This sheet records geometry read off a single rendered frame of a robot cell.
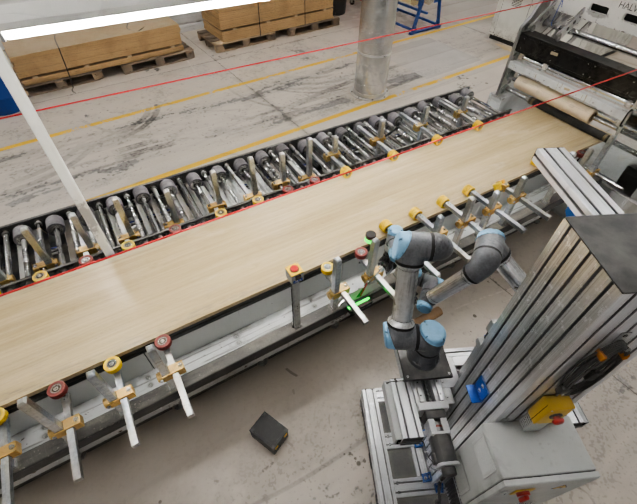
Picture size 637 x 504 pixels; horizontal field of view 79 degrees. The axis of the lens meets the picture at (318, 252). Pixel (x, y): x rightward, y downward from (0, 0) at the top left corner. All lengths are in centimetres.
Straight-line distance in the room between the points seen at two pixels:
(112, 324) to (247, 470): 122
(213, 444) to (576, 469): 202
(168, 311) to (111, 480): 118
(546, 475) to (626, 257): 85
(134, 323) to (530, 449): 189
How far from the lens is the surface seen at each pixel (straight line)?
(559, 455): 175
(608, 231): 121
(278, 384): 295
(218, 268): 241
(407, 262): 155
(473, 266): 174
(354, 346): 310
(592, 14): 447
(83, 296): 256
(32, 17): 143
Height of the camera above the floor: 270
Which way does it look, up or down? 48 degrees down
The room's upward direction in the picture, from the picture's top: 1 degrees clockwise
